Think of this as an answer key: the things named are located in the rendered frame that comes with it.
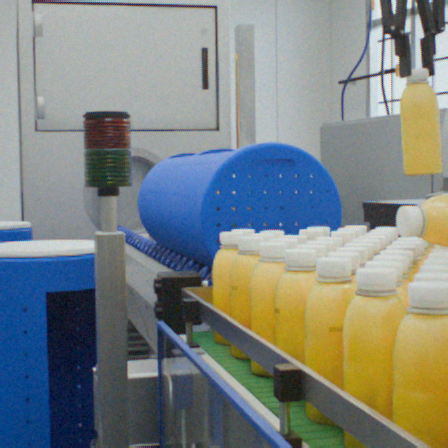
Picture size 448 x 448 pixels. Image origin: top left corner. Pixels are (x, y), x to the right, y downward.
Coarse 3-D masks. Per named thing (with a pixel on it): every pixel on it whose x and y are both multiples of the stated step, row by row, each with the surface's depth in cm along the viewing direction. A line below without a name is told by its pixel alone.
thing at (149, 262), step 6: (126, 246) 304; (126, 252) 296; (132, 252) 286; (138, 252) 276; (138, 258) 270; (144, 258) 261; (150, 258) 253; (144, 264) 255; (150, 264) 248; (156, 264) 241; (162, 264) 233; (156, 270) 235; (162, 270) 229; (168, 270) 223
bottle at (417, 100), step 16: (416, 80) 150; (416, 96) 149; (432, 96) 149; (400, 112) 152; (416, 112) 149; (432, 112) 149; (416, 128) 149; (432, 128) 149; (416, 144) 149; (432, 144) 149; (416, 160) 149; (432, 160) 148
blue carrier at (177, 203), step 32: (192, 160) 201; (224, 160) 167; (256, 160) 168; (288, 160) 169; (160, 192) 214; (192, 192) 177; (224, 192) 166; (256, 192) 168; (288, 192) 169; (320, 192) 171; (160, 224) 215; (192, 224) 174; (224, 224) 167; (256, 224) 168; (288, 224) 170; (320, 224) 171; (192, 256) 195
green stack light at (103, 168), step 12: (84, 156) 116; (96, 156) 115; (108, 156) 115; (120, 156) 115; (84, 168) 117; (96, 168) 115; (108, 168) 115; (120, 168) 115; (84, 180) 117; (96, 180) 115; (108, 180) 115; (120, 180) 115
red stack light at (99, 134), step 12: (84, 120) 116; (96, 120) 114; (108, 120) 114; (120, 120) 115; (84, 132) 116; (96, 132) 115; (108, 132) 114; (120, 132) 115; (84, 144) 116; (96, 144) 115; (108, 144) 115; (120, 144) 115
